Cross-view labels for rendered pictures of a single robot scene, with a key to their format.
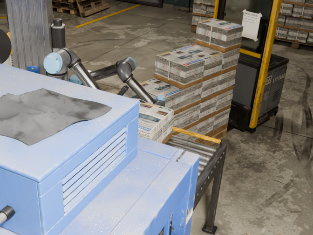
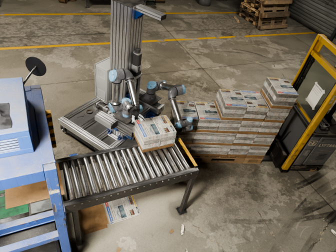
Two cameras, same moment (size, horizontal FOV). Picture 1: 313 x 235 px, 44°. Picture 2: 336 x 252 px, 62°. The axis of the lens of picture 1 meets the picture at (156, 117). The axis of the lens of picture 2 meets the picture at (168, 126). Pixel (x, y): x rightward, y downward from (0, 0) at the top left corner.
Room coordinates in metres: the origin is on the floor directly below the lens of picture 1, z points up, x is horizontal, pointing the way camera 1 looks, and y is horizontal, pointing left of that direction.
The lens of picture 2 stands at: (0.57, -1.27, 3.00)
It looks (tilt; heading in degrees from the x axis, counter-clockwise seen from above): 41 degrees down; 34
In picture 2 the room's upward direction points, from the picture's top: 12 degrees clockwise
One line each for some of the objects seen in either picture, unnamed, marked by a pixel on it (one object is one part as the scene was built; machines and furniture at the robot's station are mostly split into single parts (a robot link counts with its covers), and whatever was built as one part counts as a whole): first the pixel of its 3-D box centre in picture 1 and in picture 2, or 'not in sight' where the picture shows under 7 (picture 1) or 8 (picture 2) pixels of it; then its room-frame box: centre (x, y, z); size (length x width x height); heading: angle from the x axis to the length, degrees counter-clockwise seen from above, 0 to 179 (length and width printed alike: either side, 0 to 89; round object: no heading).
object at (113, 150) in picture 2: not in sight; (121, 151); (2.01, 0.23, 0.74); 1.34 x 0.05 x 0.12; 156
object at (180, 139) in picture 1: (187, 142); (179, 154); (2.44, -0.24, 0.77); 0.47 x 0.05 x 0.05; 66
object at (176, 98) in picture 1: (165, 122); (209, 133); (3.39, -0.09, 0.42); 1.17 x 0.39 x 0.83; 138
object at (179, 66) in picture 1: (179, 68); (230, 104); (3.49, -0.18, 0.95); 0.38 x 0.29 x 0.23; 48
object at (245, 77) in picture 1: (248, 85); (305, 138); (4.52, -1.12, 0.40); 0.69 x 0.55 x 0.80; 48
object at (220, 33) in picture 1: (212, 82); (263, 123); (3.92, -0.58, 0.65); 0.39 x 0.30 x 1.29; 48
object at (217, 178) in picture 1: (214, 196); (186, 194); (2.39, -0.49, 0.34); 0.06 x 0.06 x 0.68; 66
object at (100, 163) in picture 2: not in sight; (103, 172); (1.66, 0.11, 0.77); 0.47 x 0.05 x 0.05; 66
